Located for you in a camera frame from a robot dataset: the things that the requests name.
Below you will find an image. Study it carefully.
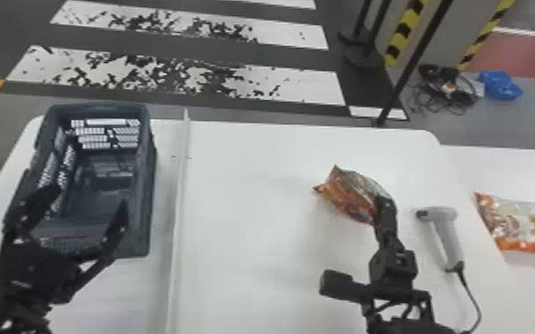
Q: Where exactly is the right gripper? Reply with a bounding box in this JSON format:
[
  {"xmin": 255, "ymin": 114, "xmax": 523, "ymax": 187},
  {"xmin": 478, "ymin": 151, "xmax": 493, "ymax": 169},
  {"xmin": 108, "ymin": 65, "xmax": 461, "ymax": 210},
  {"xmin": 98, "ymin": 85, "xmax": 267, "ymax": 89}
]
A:
[{"xmin": 368, "ymin": 195, "xmax": 419, "ymax": 294}]

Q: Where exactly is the black cables bundle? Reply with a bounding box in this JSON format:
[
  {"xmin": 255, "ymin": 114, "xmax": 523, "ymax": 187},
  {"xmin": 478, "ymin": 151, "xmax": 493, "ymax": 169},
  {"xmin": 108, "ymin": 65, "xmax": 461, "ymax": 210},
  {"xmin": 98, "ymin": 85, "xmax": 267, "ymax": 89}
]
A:
[{"xmin": 406, "ymin": 63, "xmax": 482, "ymax": 116}]

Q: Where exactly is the yellow black striped post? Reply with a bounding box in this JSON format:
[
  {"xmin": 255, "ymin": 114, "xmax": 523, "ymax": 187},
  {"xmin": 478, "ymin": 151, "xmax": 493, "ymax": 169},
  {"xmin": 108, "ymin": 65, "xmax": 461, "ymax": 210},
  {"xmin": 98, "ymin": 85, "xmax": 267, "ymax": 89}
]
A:
[
  {"xmin": 456, "ymin": 0, "xmax": 517, "ymax": 72},
  {"xmin": 381, "ymin": 0, "xmax": 431, "ymax": 68}
]

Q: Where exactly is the blue bag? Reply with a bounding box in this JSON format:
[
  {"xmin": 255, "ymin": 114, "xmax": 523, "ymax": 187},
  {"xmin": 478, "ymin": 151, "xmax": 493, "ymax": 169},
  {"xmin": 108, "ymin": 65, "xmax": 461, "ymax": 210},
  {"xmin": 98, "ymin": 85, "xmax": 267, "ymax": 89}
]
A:
[{"xmin": 476, "ymin": 69, "xmax": 524, "ymax": 102}]

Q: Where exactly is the black post on round foot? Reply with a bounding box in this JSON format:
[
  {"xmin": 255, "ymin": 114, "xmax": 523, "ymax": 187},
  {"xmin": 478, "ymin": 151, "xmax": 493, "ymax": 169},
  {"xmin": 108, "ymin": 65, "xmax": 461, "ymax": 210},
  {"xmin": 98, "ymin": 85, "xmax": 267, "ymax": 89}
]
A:
[{"xmin": 338, "ymin": 0, "xmax": 392, "ymax": 72}]

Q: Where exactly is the orange clear snack packet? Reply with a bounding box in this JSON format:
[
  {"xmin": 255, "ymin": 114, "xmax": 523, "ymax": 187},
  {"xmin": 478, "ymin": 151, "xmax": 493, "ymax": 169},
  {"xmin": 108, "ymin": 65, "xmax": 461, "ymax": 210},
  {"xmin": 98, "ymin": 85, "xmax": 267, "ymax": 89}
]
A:
[{"xmin": 473, "ymin": 191, "xmax": 535, "ymax": 258}]

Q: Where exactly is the hand scanner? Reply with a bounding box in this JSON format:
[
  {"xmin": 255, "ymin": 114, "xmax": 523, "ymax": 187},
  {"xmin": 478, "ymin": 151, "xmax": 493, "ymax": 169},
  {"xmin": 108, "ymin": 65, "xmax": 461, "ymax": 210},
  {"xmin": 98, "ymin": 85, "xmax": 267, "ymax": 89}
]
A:
[{"xmin": 415, "ymin": 205, "xmax": 466, "ymax": 274}]

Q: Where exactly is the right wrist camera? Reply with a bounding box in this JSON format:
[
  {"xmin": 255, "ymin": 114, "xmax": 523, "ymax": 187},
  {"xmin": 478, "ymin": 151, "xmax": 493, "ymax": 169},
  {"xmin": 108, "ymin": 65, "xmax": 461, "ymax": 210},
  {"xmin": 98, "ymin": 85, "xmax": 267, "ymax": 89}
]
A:
[{"xmin": 319, "ymin": 268, "xmax": 372, "ymax": 302}]

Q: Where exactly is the black cable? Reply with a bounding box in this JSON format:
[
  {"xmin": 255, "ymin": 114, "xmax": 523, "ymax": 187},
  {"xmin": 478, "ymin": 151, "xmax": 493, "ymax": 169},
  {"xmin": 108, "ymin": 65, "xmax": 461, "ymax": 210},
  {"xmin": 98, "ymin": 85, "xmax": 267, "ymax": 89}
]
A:
[{"xmin": 453, "ymin": 266, "xmax": 483, "ymax": 334}]

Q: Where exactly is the black basket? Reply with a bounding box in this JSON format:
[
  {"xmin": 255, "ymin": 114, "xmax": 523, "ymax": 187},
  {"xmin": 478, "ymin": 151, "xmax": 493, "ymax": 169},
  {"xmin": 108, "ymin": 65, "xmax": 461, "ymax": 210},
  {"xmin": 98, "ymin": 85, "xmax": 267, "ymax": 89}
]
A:
[{"xmin": 3, "ymin": 100, "xmax": 158, "ymax": 261}]

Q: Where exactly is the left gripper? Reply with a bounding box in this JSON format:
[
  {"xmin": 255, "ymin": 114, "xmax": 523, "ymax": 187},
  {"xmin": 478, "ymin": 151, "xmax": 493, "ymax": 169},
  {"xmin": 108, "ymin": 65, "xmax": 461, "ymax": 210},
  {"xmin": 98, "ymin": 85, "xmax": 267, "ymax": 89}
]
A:
[{"xmin": 0, "ymin": 185, "xmax": 132, "ymax": 306}]

